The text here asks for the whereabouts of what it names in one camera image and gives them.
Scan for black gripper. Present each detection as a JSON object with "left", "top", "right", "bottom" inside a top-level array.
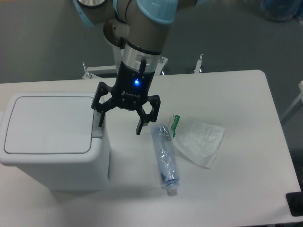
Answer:
[{"left": 90, "top": 61, "right": 162, "bottom": 136}]

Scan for white push-lid trash can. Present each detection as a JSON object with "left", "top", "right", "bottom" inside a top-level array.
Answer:
[{"left": 0, "top": 92, "right": 111, "bottom": 191}]

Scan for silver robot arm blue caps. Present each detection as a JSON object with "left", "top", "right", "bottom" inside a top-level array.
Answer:
[{"left": 73, "top": 0, "right": 201, "bottom": 133}]

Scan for crushed clear plastic bottle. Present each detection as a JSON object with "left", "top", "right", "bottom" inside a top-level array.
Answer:
[{"left": 151, "top": 124, "right": 180, "bottom": 196}]

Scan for white plastic bag green strip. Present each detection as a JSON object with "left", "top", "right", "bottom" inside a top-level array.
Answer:
[{"left": 169, "top": 114, "right": 225, "bottom": 169}]

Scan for white furniture leg right edge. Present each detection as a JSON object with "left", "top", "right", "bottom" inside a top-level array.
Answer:
[{"left": 280, "top": 81, "right": 303, "bottom": 126}]

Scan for blue plastic bag on floor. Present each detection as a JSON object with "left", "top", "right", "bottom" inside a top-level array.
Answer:
[{"left": 260, "top": 0, "right": 303, "bottom": 22}]

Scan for black device at table edge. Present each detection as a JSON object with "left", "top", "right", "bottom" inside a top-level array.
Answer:
[{"left": 286, "top": 192, "right": 303, "bottom": 217}]

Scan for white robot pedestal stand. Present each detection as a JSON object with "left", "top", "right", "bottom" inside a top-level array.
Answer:
[{"left": 82, "top": 47, "right": 204, "bottom": 79}]

